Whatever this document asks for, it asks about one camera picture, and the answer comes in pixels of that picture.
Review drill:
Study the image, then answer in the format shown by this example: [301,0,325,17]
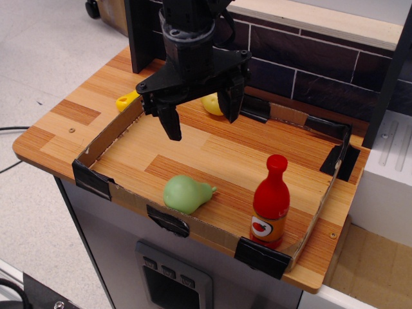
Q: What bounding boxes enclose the yellow handled toy knife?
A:
[115,90,140,112]

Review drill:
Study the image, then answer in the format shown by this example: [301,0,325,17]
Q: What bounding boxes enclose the black cable on floor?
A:
[0,126,30,174]

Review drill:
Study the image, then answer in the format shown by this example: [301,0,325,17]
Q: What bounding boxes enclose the black vertical post right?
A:
[362,8,411,149]

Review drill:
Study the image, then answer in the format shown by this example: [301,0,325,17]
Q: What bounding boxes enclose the black vertical post left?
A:
[124,0,166,73]

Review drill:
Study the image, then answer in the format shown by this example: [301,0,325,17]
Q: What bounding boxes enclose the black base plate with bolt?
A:
[23,273,79,309]

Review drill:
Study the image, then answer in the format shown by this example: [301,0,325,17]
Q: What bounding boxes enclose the black cable bottom left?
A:
[0,277,30,309]

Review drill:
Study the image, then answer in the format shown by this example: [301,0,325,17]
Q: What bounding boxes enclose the green toy pear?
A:
[163,175,217,215]

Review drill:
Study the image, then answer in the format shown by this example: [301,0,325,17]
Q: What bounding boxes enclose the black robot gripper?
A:
[136,8,252,141]

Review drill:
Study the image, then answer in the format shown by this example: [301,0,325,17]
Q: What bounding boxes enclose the grey oven control panel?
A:
[135,241,214,309]

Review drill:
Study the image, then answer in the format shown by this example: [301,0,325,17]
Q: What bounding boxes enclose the black caster wheel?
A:
[85,0,100,19]

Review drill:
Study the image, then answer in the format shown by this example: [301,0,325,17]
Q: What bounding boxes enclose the white toy sink counter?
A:
[350,111,411,247]

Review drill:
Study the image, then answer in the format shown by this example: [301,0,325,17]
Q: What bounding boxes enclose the black vertical post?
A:
[362,8,411,149]
[124,0,166,73]

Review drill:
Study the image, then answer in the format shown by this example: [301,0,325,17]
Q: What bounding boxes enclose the red hot sauce bottle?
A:
[250,154,290,249]

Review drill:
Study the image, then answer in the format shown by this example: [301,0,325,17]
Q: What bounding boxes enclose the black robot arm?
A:
[136,1,252,141]

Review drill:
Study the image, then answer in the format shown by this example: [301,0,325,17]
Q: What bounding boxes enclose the wooden shelf ledge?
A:
[228,0,404,51]

